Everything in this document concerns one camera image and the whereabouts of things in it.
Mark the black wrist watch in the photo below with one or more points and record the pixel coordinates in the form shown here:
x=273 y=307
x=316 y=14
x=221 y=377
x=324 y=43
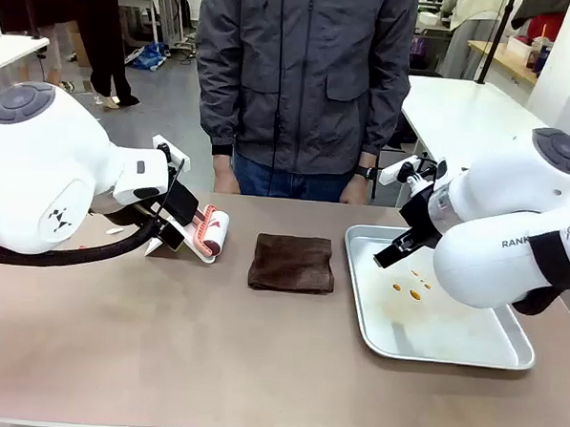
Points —
x=363 y=172

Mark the white folded stand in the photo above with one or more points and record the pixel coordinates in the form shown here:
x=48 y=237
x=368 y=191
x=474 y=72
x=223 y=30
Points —
x=151 y=249

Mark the person in grey jacket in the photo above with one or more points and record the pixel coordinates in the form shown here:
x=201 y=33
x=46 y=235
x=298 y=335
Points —
x=301 y=80

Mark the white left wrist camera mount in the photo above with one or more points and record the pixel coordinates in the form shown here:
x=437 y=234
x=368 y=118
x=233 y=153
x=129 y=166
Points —
x=171 y=154

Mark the person's left hand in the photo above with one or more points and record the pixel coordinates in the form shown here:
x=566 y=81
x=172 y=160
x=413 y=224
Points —
x=355 y=191

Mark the large white table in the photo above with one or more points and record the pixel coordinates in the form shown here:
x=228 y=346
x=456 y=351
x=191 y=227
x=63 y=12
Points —
x=462 y=108

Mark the white box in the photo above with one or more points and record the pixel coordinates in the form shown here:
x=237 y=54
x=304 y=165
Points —
x=518 y=45

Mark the small white scrap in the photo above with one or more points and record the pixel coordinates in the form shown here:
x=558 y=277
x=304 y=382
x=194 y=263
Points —
x=114 y=231

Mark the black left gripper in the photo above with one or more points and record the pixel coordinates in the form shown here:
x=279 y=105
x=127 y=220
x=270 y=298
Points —
x=148 y=213

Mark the wooden table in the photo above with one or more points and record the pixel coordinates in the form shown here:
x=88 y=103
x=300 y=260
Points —
x=508 y=60

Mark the bystander in dark skirt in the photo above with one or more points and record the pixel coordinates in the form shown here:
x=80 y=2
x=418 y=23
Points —
x=43 y=0

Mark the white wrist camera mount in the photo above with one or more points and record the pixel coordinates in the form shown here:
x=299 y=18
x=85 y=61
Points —
x=394 y=170
x=171 y=154

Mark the right forearm in gray sleeve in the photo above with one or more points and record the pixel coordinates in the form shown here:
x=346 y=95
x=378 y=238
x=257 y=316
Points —
x=215 y=124

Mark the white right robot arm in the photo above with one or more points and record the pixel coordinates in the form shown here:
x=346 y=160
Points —
x=496 y=196

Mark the person's right hand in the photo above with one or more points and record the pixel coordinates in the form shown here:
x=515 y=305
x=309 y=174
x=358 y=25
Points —
x=226 y=174

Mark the metal tray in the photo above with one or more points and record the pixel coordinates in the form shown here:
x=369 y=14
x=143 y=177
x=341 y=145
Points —
x=427 y=336

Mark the small white table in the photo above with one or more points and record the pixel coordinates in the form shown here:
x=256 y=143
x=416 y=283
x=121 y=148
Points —
x=11 y=51

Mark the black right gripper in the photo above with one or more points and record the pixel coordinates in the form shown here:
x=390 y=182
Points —
x=423 y=213

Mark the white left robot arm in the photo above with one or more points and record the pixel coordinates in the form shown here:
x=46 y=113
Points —
x=39 y=162

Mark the drink cup with straw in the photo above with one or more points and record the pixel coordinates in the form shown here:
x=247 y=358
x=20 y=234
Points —
x=539 y=52

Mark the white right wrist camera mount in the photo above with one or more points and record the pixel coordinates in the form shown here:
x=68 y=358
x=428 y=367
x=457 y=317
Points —
x=394 y=170

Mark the bystander in black trousers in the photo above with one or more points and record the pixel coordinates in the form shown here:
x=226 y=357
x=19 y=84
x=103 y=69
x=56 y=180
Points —
x=102 y=46

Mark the dark red garment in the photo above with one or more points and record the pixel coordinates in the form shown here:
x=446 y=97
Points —
x=544 y=14

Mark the left forearm in gray sleeve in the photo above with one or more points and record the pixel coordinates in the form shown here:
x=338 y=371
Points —
x=385 y=128

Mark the brown cloth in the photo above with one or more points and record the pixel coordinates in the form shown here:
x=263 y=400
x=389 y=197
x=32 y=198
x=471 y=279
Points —
x=292 y=264

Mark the cardboard box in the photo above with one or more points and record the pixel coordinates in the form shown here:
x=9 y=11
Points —
x=81 y=45

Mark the black pole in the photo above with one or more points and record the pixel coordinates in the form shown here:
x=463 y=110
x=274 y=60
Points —
x=33 y=9
x=494 y=43

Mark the blue jeans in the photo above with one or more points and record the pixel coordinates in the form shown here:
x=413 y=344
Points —
x=305 y=186

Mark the blue bag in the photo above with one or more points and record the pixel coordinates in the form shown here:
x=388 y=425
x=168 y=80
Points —
x=150 y=55

